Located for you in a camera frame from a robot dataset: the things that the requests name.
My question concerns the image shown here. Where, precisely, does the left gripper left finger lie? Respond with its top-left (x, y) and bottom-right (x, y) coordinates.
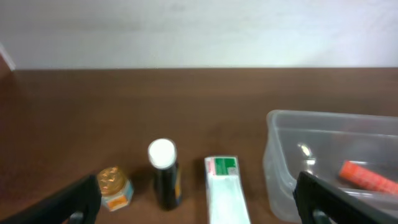
top-left (1, 175), bottom-right (101, 224)

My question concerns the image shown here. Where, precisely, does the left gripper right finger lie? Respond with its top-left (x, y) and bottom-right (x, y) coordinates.
top-left (293, 171), bottom-right (397, 224)

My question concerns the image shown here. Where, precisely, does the small gold-lid jar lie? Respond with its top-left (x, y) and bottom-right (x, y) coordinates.
top-left (96, 166), bottom-right (134, 212)

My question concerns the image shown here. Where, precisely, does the orange tablet tube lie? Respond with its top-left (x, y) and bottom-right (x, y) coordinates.
top-left (339, 161), bottom-right (397, 195)

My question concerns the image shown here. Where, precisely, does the clear plastic container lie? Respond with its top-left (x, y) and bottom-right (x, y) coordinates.
top-left (262, 110), bottom-right (397, 223)

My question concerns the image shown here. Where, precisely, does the white green medicine box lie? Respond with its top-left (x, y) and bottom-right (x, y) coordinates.
top-left (204, 156), bottom-right (251, 224)

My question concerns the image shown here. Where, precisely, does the dark bottle white cap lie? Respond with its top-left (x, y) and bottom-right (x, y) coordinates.
top-left (147, 138), bottom-right (182, 210)

